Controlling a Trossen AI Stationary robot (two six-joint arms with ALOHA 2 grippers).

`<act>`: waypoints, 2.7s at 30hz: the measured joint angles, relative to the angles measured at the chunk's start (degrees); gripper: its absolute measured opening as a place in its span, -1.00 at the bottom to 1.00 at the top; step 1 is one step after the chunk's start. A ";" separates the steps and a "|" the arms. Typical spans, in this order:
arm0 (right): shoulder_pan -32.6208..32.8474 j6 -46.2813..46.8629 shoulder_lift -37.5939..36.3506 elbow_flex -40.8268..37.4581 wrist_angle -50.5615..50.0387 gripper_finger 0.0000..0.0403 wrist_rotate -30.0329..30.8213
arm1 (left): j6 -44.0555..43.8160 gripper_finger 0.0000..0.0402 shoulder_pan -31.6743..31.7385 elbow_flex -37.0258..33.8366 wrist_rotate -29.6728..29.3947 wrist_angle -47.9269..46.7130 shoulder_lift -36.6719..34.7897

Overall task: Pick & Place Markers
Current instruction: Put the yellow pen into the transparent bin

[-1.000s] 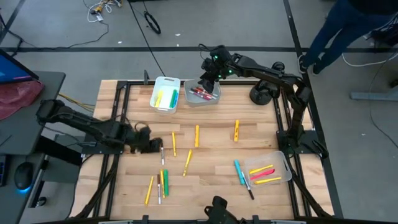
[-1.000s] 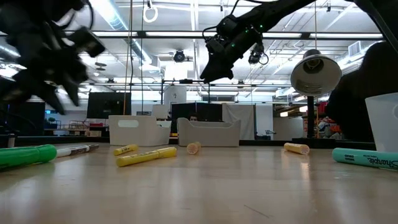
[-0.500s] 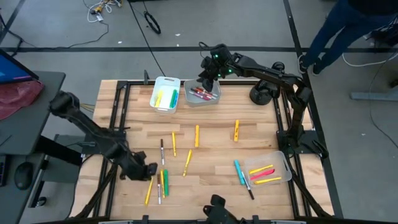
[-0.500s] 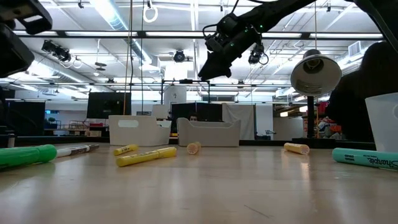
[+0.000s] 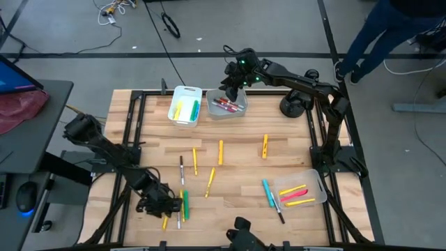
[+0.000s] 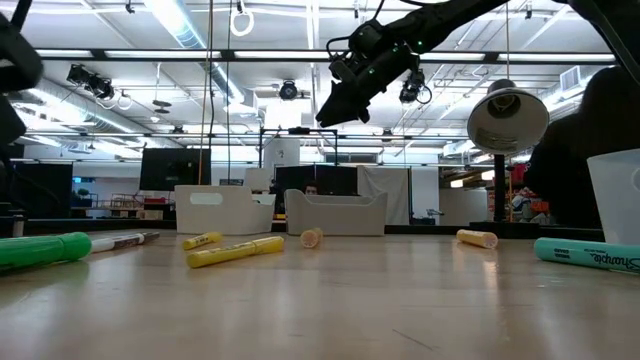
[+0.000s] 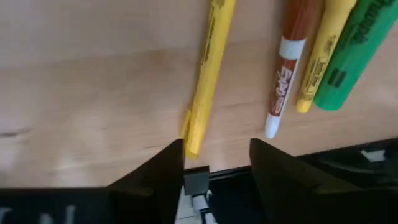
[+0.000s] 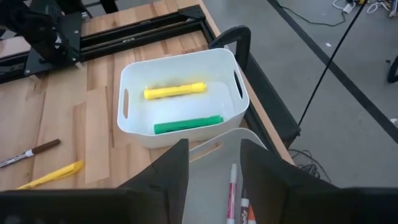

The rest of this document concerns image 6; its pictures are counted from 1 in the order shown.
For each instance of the yellow marker cap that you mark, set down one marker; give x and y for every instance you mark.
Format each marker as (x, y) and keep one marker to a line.
(310, 238)

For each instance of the pale yellow cap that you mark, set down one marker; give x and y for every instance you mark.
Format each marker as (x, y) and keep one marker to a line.
(477, 238)

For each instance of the slim yellow marker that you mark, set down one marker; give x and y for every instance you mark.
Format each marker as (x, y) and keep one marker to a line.
(200, 241)
(235, 251)

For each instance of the brown and white marker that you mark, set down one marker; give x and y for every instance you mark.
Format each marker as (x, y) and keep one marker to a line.
(120, 242)

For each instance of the turquoise highlighter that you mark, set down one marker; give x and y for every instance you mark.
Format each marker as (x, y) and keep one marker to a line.
(585, 254)

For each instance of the green highlighter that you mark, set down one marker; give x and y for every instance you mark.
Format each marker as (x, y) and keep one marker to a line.
(40, 250)

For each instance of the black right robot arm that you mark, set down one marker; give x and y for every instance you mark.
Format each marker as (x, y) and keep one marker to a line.
(450, 17)

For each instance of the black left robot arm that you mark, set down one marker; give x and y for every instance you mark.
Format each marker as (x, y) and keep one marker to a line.
(20, 55)

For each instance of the black partition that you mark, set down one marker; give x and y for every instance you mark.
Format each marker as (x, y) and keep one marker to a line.
(50, 190)
(335, 177)

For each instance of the grey curtain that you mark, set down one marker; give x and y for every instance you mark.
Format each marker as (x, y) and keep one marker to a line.
(385, 190)

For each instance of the grey plastic bin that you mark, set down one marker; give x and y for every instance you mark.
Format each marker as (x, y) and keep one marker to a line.
(335, 220)

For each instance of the black light bar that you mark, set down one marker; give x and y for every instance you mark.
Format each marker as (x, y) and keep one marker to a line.
(227, 55)

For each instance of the black desk lamp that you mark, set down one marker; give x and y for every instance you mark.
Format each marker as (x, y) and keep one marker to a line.
(507, 125)

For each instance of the white plastic bin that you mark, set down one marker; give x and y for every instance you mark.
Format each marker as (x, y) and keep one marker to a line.
(225, 220)

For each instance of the black monitor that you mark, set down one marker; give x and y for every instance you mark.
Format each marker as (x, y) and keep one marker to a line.
(170, 170)

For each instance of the wooden cart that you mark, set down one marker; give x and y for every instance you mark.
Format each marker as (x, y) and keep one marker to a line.
(130, 205)

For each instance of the black ceiling device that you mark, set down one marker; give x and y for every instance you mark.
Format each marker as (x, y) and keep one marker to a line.
(92, 82)

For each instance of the clear plastic bin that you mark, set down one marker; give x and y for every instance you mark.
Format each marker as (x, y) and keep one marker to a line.
(617, 210)

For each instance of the silver can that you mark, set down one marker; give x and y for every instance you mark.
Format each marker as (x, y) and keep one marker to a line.
(18, 227)

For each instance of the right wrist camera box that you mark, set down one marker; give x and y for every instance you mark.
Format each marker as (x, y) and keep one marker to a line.
(345, 67)

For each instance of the black overhead camera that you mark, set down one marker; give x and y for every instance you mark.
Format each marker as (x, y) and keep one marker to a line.
(288, 91)

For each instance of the silver ceiling duct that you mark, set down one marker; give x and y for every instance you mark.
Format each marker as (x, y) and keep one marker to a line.
(220, 80)
(50, 102)

